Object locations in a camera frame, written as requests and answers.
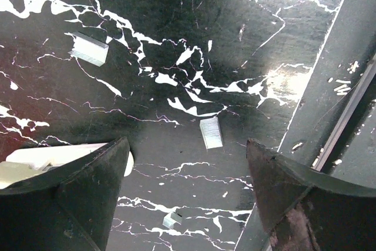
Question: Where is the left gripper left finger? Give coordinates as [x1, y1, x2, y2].
[1, 137, 130, 250]

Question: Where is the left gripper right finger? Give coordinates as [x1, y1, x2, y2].
[246, 139, 375, 250]

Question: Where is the beige stapler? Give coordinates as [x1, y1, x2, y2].
[0, 142, 135, 190]

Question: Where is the small silver staple strip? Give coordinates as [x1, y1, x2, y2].
[162, 212, 183, 229]

